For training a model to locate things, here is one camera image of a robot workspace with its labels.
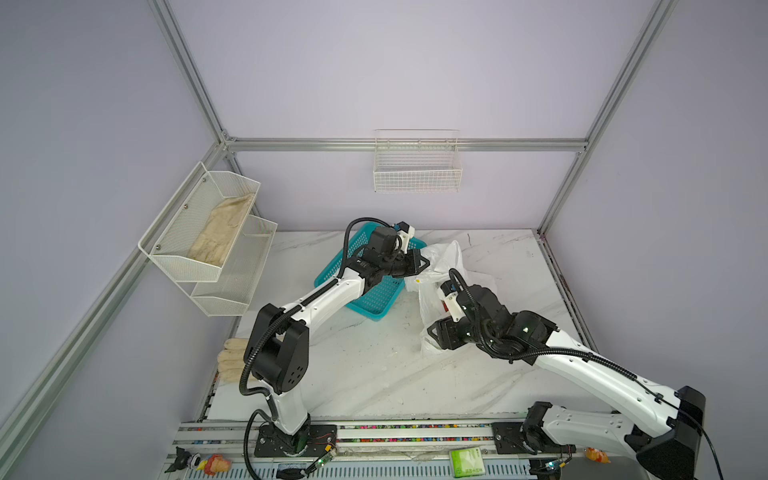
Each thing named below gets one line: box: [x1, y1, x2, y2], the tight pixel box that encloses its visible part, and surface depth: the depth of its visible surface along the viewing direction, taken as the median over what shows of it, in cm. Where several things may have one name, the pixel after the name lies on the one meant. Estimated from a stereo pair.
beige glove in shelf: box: [188, 194, 255, 266], surface depth 80 cm
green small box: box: [450, 447, 485, 478], surface depth 70 cm
